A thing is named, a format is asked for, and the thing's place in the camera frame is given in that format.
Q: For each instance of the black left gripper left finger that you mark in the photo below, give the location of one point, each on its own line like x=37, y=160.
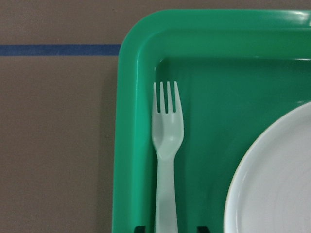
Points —
x=140, y=229

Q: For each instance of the white round plate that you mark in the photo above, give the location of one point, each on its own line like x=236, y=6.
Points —
x=271, y=189

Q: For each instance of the pale green plastic fork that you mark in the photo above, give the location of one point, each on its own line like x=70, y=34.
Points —
x=167, y=137

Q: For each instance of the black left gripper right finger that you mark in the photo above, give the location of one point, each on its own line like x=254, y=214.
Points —
x=202, y=229

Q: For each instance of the green plastic tray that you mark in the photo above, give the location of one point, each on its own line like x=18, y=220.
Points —
x=238, y=71

